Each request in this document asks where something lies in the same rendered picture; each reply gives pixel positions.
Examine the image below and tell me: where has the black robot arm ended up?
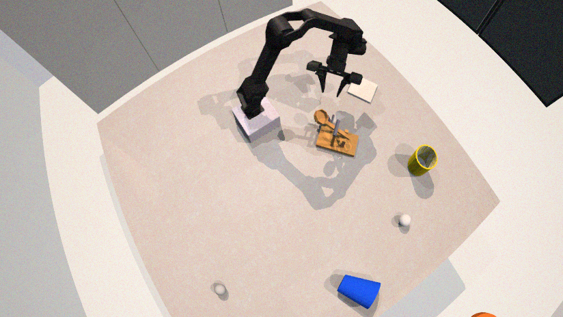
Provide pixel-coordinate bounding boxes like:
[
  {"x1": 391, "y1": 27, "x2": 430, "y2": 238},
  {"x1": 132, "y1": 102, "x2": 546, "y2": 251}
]
[{"x1": 236, "y1": 8, "x2": 367, "y2": 120}]

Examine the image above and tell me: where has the yellow cup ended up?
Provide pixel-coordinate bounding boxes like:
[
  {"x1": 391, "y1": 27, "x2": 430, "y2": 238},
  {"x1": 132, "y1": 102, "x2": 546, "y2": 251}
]
[{"x1": 407, "y1": 145, "x2": 438, "y2": 177}]

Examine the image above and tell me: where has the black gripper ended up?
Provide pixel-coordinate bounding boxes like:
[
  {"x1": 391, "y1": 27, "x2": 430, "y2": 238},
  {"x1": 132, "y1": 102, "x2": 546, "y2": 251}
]
[{"x1": 306, "y1": 51, "x2": 363, "y2": 97}]

